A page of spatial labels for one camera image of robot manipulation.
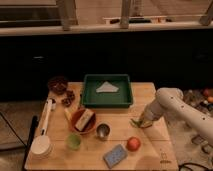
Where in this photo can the small metal cup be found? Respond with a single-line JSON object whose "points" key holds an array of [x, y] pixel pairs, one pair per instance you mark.
{"points": [[103, 131]]}

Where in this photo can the brown pine cone cluster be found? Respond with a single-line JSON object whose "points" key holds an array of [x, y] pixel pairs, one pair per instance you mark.
{"points": [[70, 97]]}

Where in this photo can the green plastic tray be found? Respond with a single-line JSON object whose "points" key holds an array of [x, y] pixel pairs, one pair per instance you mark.
{"points": [[123, 98]]}

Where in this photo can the green pepper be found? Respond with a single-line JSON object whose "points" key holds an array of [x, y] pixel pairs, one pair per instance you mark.
{"points": [[135, 123]]}

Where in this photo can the yellow banana piece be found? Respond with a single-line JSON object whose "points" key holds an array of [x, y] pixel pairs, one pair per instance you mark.
{"points": [[68, 114]]}

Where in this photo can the blue sponge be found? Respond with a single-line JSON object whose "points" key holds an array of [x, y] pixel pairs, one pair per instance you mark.
{"points": [[115, 156]]}

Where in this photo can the grey cloth piece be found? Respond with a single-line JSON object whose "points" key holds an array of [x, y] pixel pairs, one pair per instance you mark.
{"points": [[107, 87]]}

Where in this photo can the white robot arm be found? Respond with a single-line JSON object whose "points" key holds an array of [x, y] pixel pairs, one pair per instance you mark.
{"points": [[171, 99]]}

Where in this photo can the orange bowl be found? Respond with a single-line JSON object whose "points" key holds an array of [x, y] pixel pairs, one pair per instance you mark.
{"points": [[88, 128]]}

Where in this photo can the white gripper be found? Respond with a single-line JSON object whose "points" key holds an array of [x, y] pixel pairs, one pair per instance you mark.
{"points": [[152, 112]]}

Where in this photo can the white long-handled brush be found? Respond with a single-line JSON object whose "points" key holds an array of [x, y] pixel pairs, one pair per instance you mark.
{"points": [[41, 145]]}

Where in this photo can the wooden block in bowl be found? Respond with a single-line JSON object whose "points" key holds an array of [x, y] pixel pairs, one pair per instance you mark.
{"points": [[84, 119]]}

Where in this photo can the green plastic cup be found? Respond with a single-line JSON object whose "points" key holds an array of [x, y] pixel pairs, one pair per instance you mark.
{"points": [[73, 141]]}

